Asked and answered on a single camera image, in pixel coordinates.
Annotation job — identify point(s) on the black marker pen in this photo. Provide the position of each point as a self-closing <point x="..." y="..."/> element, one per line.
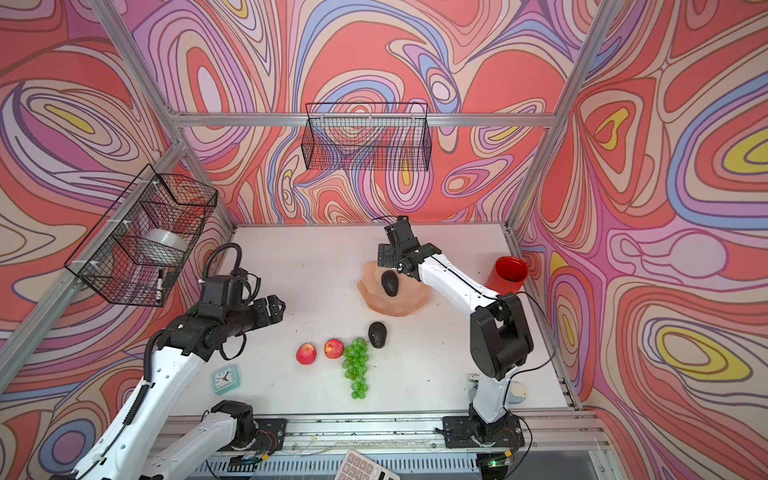
<point x="159" y="287"/>

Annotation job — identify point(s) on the white calculator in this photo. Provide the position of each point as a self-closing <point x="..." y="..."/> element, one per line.
<point x="356" y="466"/>

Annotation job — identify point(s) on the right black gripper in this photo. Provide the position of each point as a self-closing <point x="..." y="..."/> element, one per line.
<point x="385" y="256"/>

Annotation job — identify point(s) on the black wire basket back wall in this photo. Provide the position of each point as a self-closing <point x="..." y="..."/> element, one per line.
<point x="367" y="136"/>

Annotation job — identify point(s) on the black wire basket wall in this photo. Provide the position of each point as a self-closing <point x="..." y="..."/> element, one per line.
<point x="158" y="220"/>
<point x="367" y="136"/>

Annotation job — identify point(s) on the pink faceted fruit bowl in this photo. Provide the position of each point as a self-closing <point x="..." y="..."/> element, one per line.
<point x="412" y="295"/>

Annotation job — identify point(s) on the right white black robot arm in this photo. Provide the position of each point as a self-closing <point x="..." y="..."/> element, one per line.
<point x="499" y="335"/>

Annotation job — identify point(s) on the dark avocado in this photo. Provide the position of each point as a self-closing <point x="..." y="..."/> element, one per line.
<point x="377" y="335"/>
<point x="390" y="283"/>

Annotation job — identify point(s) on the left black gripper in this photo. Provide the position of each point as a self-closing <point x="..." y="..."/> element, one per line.
<point x="265" y="318"/>

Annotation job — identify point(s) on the silver tape roll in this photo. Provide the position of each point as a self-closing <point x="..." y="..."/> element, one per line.
<point x="162" y="247"/>

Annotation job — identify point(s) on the red plastic cup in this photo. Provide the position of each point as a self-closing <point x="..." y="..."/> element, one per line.
<point x="508" y="275"/>

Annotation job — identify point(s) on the green grape bunch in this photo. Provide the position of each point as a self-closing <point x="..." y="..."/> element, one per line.
<point x="355" y="365"/>

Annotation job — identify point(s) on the black wire basket left wall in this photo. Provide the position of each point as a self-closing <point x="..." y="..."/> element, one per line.
<point x="158" y="220"/>

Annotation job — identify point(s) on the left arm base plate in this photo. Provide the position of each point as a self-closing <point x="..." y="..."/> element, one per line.
<point x="258" y="437"/>

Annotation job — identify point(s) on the red apple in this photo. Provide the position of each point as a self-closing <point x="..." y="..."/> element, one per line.
<point x="306" y="354"/>
<point x="334" y="349"/>

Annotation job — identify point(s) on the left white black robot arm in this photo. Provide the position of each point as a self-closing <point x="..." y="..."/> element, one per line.
<point x="229" y="307"/>

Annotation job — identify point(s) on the teal alarm clock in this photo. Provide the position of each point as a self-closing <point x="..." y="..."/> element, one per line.
<point x="225" y="379"/>

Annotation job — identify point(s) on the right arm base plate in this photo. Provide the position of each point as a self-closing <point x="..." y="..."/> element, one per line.
<point x="471" y="432"/>

